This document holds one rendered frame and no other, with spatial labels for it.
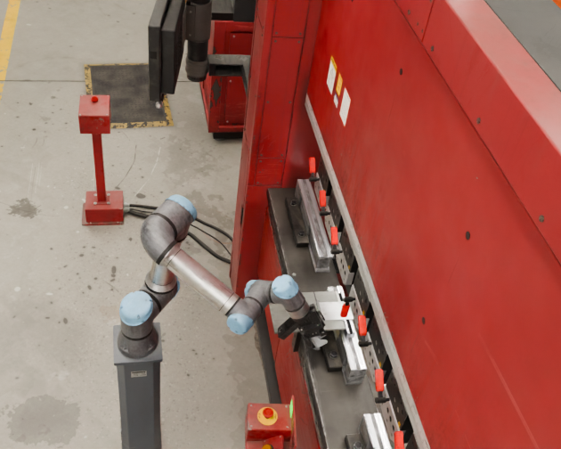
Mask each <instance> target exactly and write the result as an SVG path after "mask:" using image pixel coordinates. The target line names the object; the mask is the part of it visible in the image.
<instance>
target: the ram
mask: <svg viewBox="0 0 561 449"><path fill-rule="evenodd" d="M331 56H332V57H333V59H334V62H335V63H336V65H337V72H336V76H335V81H334V86H333V90H332V94H331V93H330V90H329V87H328V84H327V79H328V74H329V66H330V61H331ZM339 73H340V76H341V78H342V79H343V82H342V86H341V90H340V95H339V96H338V94H337V90H336V89H337V81H338V76H339ZM345 87H346V90H347V92H348V94H349V97H350V99H351V102H350V107H349V111H348V115H347V119H346V126H345V127H344V124H343V122H342V119H341V117H340V115H339V112H340V108H341V103H342V99H343V95H344V91H345ZM335 94H336V95H337V98H338V104H337V107H336V104H335V103H334V98H335ZM307 95H308V98H309V101H310V103H311V106H312V109H313V114H314V116H315V118H316V121H317V124H318V127H319V129H320V132H321V137H322V140H323V141H324V144H325V147H326V150H327V153H328V155H329V160H330V163H331V165H332V167H333V170H334V173H335V176H336V179H337V183H338V186H339V189H340V191H341V193H342V196H343V199H344V202H345V205H346V209H347V212H348V214H349V216H350V219H351V222H352V225H353V228H354V232H355V235H356V237H357V240H358V242H359V245H360V248H361V251H362V255H363V258H364V260H365V263H366V266H367V268H368V271H369V274H370V278H371V281H372V284H373V286H374V289H375V291H376V294H377V297H378V302H379V304H380V307H381V309H382V312H383V315H384V317H385V320H386V325H387V328H388V330H389V332H390V335H391V338H392V341H393V343H394V348H395V351H396V353H397V355H398V358H399V361H400V364H401V366H402V371H403V374H404V377H405V379H406V381H407V384H408V387H409V390H410V392H411V397H412V400H413V403H414V404H415V407H416V410H417V413H418V416H419V420H420V423H421V426H422V428H423V430H424V433H425V436H426V439H427V443H428V446H429V449H561V264H560V263H559V261H558V259H557V257H556V256H555V254H554V252H553V251H552V249H551V248H550V246H549V245H548V243H547V242H546V240H545V238H544V237H543V235H542V234H541V232H540V230H539V228H538V227H537V225H536V224H535V223H534V221H533V219H532V218H531V216H530V214H529V213H528V211H527V210H526V208H525V207H524V204H523V203H522V201H521V200H520V199H519V197H518V196H517V194H516V192H515V190H514V189H513V187H512V186H511V184H510V182H509V181H508V179H507V178H506V177H505V175H504V173H503V172H502V170H501V169H500V166H499V165H498V163H497V162H496V160H495V158H494V157H493V156H492V154H491V152H490V151H489V149H488V148H487V146H486V145H485V143H484V141H483V139H482V138H481V136H480V134H478V132H477V131H476V128H475V127H474V125H473V124H472V122H471V120H470V119H469V117H468V115H467V114H466V112H465V111H464V110H463V108H462V107H461V105H460V103H459V101H458V100H457V98H456V96H455V95H454V93H453V92H452V90H451V89H450V87H449V86H448V84H447V83H446V81H445V79H444V78H443V76H442V74H441V72H440V71H439V69H438V68H437V67H436V65H435V63H434V62H433V60H432V59H431V57H430V55H429V54H428V52H427V50H426V48H425V47H424V46H423V45H422V43H421V41H420V40H419V38H418V36H417V34H416V33H415V31H414V30H413V28H412V27H411V25H410V23H409V22H408V21H407V19H406V17H405V16H404V14H403V13H402V10H401V9H400V7H399V6H398V4H397V2H396V1H395V0H322V4H321V14H320V19H319V25H318V30H317V35H316V40H315V46H314V51H313V61H312V67H311V72H310V77H309V83H308V88H307ZM305 108H306V111H307V113H308V116H309V119H310V121H311V124H312V127H313V131H314V134H315V137H316V140H317V143H318V145H319V148H320V151H321V155H322V158H323V161H324V164H325V167H326V169H327V172H328V175H329V180H330V182H331V185H332V188H333V191H334V193H335V196H336V199H337V204H338V206H339V209H340V212H341V215H342V217H343V220H344V223H345V226H346V230H347V233H348V236H349V239H350V242H351V244H352V247H353V250H354V254H355V257H356V260H357V263H358V266H359V268H360V271H361V274H362V278H363V281H364V284H365V287H366V290H367V292H368V295H369V298H370V303H371V305H372V308H373V311H374V314H375V316H376V319H377V322H378V327H379V329H380V332H381V335H382V338H383V340H384V343H385V346H386V351H387V353H388V356H389V359H390V362H391V364H392V367H393V370H394V375H395V377H396V380H397V383H398V386H399V389H400V391H401V394H402V399H403V401H404V404H405V407H406V410H407V413H408V415H409V418H410V421H411V425H412V427H413V430H414V433H415V436H416V438H417V441H418V444H419V449H424V446H423V444H422V441H421V438H420V436H419V432H418V429H417V426H416V423H415V420H414V418H413V415H412V412H411V408H410V405H409V402H408V399H407V396H406V394H405V391H404V388H403V386H402V382H401V379H400V376H399V373H398V371H397V368H396V365H395V362H394V358H393V355H392V352H391V349H390V346H389V344H388V341H387V339H386V334H385V332H384V329H383V326H382V323H381V321H380V318H379V315H378V310H377V308H376V305H375V302H374V299H373V297H372V294H371V291H370V287H369V284H368V282H367V279H366V276H365V273H364V271H363V268H362V263H361V260H360V258H359V255H358V252H357V249H356V247H355V244H354V240H353V237H352V234H351V232H350V229H349V226H348V223H347V221H346V216H345V213H344V210H343V208H342V205H341V202H340V199H339V197H338V194H337V190H336V187H335V185H334V182H333V179H332V176H331V173H330V171H329V166H328V163H327V160H326V158H325V155H324V152H323V149H322V147H321V143H320V140H319V137H318V135H317V132H316V129H315V126H314V123H313V119H312V116H311V113H310V111H309V108H308V105H307V102H306V100H305Z"/></svg>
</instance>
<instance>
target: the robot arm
mask: <svg viewBox="0 0 561 449"><path fill-rule="evenodd" d="M196 217H197V210H196V209H195V207H194V206H193V205H192V203H191V202H190V201H189V200H188V199H186V198H185V197H184V196H181V195H177V194H176V195H172V196H170V197H169V198H168V199H165V201H164V202H163V203H162V204H161V205H160V206H159V207H158V208H157V209H155V210H154V211H153V212H152V213H151V214H150V215H149V216H147V217H146V218H145V220H144V221H143V223H142V226H141V231H140V236H141V241H142V245H143V247H144V249H145V251H146V252H147V254H148V255H149V256H150V258H151V259H152V265H151V269H150V270H149V272H147V273H146V276H145V281H144V284H143V286H142V287H141V288H140V289H139V290H138V291H135V292H134V293H133V292H131V293H129V294H127V295H126V296H125V297H124V298H123V299H122V301H121V304H120V308H119V315H120V322H121V330H120V332H119V334H118V349H119V351H120V352H121V353H122V354H123V355H125V356H127V357H130V358H143V357H145V356H147V355H150V354H151V353H152V352H153V351H154V350H155V349H156V347H157V344H158V335H157V332H155V330H154V328H153V320H154V319H155V318H156V317H157V315H158V314H159V313H160V312H161V311H162V310H163V309H164V307H165V306H166V305H167V304H168V303H169V302H170V301H171V300H172V299H173V298H174V297H175V296H176V294H177V292H178V291H179V289H180V282H179V281H178V280H177V279H178V278H177V276H178V277H179V278H180V279H181V280H182V281H184V282H185V283H186V284H188V285H189V286H190V287H191V288H193V289H194V290H195V291H196V292H198V293H199V294H200V295H201V296H202V297H203V298H204V299H205V300H207V301H208V302H209V303H210V304H212V305H213V306H214V307H215V308H217V309H218V310H219V311H220V312H222V313H223V314H224V315H226V316H227V317H228V319H227V326H228V327H230V330H231V331H233V332H234V333H236V334H240V335H241V334H245V333H247V332H248V330H249V329H250V328H251V327H252V326H253V325H254V322H255V321H256V319H257V318H258V316H259V315H260V314H261V313H262V312H263V311H264V309H265V308H266V306H267V305H268V304H269V303H270V304H282V305H283V306H284V308H285V309H286V311H287V312H288V314H289V316H290V317H289V318H288V320H287V321H286V322H284V323H283V324H282V325H281V326H280V327H279V328H278V338H280V339H285V338H286V337H288V336H289V335H290V334H291V333H292V332H293V331H295V330H296V329H297V328H298V329H300V333H301V336H302V338H303V339H304V340H305V342H306V344H307V346H309V347H310V348H312V349H315V350H320V347H321V346H323V345H325V344H327V343H328V341H327V340H326V339H321V338H323V337H325V336H326V335H327V333H326V331H325V330H324V326H325V325H326V324H325V322H324V320H325V318H324V316H323V315H322V313H321V311H320V310H319V311H316V309H315V304H311V305H309V304H308V303H307V301H306V299H305V297H304V295H303V294H302V292H301V290H300V289H299V288H298V286H297V283H296V282H295V281H294V280H293V279H292V277H291V276H289V275H286V274H284V275H282V276H279V277H277V278H276V279H275V280H274V281H264V280H251V281H249V282H248V283H247V284H246V288H245V291H244V292H245V297H244V298H243V299H242V298H240V297H239V296H238V295H237V294H236V293H235V292H233V291H232V290H231V289H229V288H228V287H227V286H226V285H224V284H223V283H222V282H221V281H219V280H218V279H217V278H216V277H215V276H214V275H213V274H211V273H210V272H209V271H208V270H207V269H205V268H204V267H203V266H202V265H200V264H199V263H198V262H197V261H195V260H194V259H193V258H192V257H190V256H189V255H188V254H187V253H185V252H184V251H183V250H182V249H180V246H181V242H182V241H184V240H185V239H186V237H187V234H188V231H189V227H190V225H191V223H193V222H194V221H195V219H196ZM322 317H323V318H322Z"/></svg>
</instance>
